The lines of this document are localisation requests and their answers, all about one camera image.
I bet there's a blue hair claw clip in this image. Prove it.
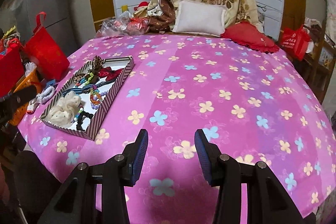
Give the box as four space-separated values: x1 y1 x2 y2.
46 79 56 88

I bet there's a striped white tray box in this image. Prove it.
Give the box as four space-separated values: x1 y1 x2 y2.
40 56 134 140

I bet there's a wooden shelf rack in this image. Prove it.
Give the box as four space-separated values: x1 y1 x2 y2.
298 19 335 103

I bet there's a black scrunchie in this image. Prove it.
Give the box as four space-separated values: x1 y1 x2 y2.
76 111 93 131

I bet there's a purple bead bracelet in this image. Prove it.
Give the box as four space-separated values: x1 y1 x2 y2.
90 91 109 110

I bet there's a large red gift bag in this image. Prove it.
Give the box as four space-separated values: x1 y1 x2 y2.
23 11 70 81

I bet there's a white fluffy scrunchie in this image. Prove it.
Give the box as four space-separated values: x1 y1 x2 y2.
38 86 55 104

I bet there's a pink floral bedsheet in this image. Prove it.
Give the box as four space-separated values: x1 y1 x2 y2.
19 35 335 223

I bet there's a white small pillow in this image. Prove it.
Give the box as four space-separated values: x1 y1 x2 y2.
173 0 226 37

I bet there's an orange plastic basket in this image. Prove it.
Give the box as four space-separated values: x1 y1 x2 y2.
9 69 42 126

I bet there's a red heart cushion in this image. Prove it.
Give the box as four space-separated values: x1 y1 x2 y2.
220 22 280 53

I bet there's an orange bead bracelet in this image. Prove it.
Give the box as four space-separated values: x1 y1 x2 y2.
89 88 104 106

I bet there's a blue striped headband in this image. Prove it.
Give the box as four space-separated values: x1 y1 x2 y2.
62 79 116 97

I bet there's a red bag on shelf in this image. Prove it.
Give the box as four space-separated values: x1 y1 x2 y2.
280 25 310 61

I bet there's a cream dotted scrunchie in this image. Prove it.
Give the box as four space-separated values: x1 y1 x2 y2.
46 91 81 127

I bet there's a leopard print bow scrunchie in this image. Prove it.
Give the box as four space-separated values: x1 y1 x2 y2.
72 56 105 86

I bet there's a shiny red bow clip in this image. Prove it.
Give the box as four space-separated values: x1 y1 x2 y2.
98 67 123 81

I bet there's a clear plastic bag of items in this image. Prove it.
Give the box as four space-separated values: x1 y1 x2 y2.
95 11 149 38

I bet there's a grey refrigerator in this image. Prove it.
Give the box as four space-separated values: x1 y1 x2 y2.
14 0 96 57

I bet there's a green bead bracelet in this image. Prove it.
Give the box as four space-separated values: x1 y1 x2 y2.
84 72 95 86

